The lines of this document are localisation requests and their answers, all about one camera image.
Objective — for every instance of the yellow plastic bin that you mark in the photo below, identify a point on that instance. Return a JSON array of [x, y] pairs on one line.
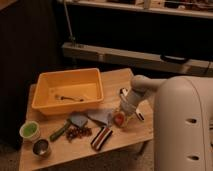
[[79, 83]]

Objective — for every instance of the upper white shelf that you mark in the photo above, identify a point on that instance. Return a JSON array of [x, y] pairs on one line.
[[127, 7]]

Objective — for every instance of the white metal spoon scoop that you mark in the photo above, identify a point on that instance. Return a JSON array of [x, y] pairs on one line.
[[133, 98]]

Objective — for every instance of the small metal cup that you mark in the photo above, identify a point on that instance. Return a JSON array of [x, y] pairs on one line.
[[42, 148]]

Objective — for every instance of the green cucumber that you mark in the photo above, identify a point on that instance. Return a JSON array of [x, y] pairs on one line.
[[53, 137]]

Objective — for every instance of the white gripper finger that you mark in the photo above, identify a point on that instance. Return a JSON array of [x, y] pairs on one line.
[[115, 118], [126, 121]]

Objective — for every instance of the orange apple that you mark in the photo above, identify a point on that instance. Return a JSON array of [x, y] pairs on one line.
[[121, 119]]

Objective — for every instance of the green white cup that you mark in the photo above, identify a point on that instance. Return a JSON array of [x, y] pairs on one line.
[[30, 131]]

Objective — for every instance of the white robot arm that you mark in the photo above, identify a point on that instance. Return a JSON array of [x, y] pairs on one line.
[[183, 109]]

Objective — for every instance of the grey blue cloth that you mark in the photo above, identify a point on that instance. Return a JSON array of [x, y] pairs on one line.
[[103, 116]]

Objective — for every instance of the metal fork in bin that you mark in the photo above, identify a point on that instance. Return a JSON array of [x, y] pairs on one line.
[[68, 98]]

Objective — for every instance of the striped red white black object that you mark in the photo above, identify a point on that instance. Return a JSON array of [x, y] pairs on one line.
[[100, 139]]

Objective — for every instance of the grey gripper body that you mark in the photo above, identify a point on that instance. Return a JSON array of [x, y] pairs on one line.
[[127, 108]]

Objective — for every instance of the vertical grey pole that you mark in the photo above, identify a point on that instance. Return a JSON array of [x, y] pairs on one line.
[[71, 37]]

